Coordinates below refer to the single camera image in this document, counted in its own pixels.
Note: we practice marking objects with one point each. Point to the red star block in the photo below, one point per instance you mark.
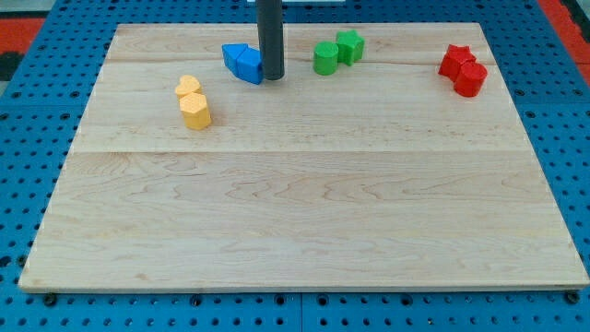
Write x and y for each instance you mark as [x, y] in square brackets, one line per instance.
[454, 58]

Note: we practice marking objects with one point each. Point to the green star block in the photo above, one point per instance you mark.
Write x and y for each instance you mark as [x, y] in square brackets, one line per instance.
[350, 47]

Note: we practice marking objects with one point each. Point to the yellow heart block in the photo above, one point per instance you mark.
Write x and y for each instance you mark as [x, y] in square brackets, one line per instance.
[187, 84]

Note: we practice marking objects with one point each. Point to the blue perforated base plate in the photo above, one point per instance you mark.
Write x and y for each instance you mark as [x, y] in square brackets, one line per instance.
[46, 97]

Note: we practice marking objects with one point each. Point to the red cylinder block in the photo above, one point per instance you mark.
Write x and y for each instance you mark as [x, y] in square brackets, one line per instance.
[470, 79]

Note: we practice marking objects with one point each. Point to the yellow hexagon block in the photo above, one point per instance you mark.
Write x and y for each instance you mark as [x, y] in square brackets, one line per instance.
[195, 112]

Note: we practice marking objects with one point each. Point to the blue triangle block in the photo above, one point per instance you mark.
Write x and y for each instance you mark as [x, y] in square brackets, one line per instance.
[231, 52]

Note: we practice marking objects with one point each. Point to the dark grey cylindrical robot rod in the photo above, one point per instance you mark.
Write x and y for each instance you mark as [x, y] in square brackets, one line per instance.
[270, 34]

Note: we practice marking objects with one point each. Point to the blue pentagon block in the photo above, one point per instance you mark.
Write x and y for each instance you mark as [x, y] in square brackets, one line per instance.
[249, 66]

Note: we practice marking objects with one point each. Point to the light wooden board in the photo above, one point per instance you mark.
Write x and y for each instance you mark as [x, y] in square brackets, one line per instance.
[378, 178]

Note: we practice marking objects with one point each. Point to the green cylinder block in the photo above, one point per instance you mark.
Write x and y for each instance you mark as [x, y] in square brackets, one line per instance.
[325, 58]

